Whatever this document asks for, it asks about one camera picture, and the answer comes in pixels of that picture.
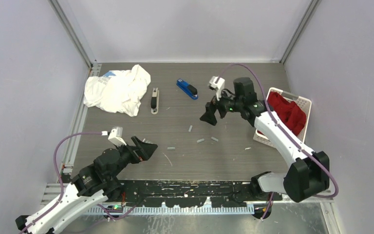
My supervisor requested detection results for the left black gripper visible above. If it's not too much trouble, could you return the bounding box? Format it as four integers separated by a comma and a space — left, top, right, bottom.
108, 136, 157, 180

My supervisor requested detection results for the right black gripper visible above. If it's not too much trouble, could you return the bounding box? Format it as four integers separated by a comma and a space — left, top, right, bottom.
201, 85, 244, 125

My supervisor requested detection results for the blue black stapler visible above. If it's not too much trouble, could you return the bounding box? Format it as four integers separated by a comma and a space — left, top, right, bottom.
176, 79, 198, 100

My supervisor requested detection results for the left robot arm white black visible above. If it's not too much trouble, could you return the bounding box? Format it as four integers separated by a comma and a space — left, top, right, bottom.
16, 136, 158, 234

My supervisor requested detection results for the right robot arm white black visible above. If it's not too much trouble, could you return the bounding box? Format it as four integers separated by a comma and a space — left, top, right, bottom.
200, 77, 330, 202

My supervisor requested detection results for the white crumpled t-shirt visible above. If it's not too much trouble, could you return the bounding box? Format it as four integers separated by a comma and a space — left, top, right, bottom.
83, 64, 151, 117

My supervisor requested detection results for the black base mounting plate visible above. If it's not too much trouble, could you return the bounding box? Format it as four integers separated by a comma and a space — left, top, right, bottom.
103, 180, 282, 208

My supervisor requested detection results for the red cloth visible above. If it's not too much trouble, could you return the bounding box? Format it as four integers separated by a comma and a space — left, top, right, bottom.
267, 92, 307, 136

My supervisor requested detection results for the white plastic basket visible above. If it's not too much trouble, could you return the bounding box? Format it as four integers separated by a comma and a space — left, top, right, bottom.
267, 87, 312, 142

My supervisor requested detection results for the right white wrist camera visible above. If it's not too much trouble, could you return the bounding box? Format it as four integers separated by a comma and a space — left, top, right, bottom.
208, 76, 225, 101

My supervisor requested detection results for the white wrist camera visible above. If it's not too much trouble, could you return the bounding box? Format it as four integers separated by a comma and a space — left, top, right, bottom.
208, 76, 225, 101
101, 126, 127, 147

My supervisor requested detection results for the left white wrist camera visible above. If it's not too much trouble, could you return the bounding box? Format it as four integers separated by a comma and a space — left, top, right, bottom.
101, 126, 127, 147

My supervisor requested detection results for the white perforated cable rail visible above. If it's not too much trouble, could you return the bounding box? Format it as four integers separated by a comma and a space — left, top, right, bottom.
52, 205, 255, 216

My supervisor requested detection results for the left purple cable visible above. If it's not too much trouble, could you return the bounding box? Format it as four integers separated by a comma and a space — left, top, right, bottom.
19, 131, 109, 234

